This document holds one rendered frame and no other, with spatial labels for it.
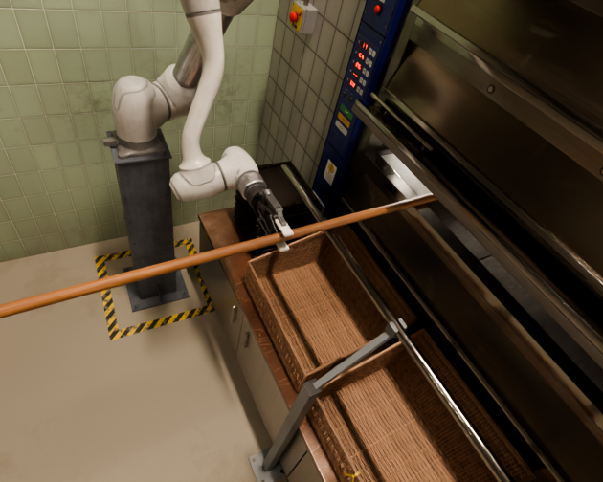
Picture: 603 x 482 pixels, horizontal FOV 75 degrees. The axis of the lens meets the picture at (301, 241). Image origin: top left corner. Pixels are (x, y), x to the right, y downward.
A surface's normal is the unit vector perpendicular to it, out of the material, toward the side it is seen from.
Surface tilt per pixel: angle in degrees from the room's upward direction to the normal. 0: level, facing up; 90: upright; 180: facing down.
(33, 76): 90
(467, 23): 70
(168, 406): 0
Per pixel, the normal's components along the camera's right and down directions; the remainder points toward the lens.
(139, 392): 0.20, -0.66
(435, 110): -0.74, -0.01
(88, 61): 0.46, 0.72
